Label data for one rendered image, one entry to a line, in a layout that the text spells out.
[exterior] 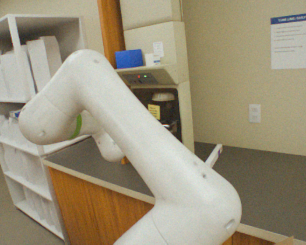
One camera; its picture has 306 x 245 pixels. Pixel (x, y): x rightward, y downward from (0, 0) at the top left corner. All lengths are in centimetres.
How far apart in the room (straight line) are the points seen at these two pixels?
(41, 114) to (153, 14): 85
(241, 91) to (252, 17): 43
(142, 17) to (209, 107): 73
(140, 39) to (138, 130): 92
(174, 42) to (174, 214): 92
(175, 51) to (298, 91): 71
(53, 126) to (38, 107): 6
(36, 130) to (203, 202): 40
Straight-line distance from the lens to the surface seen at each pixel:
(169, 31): 122
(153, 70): 116
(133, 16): 136
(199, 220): 41
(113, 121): 49
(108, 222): 161
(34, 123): 61
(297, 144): 158
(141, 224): 46
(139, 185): 126
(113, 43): 141
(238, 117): 160
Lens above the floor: 157
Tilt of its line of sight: 16 degrees down
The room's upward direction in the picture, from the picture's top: 7 degrees counter-clockwise
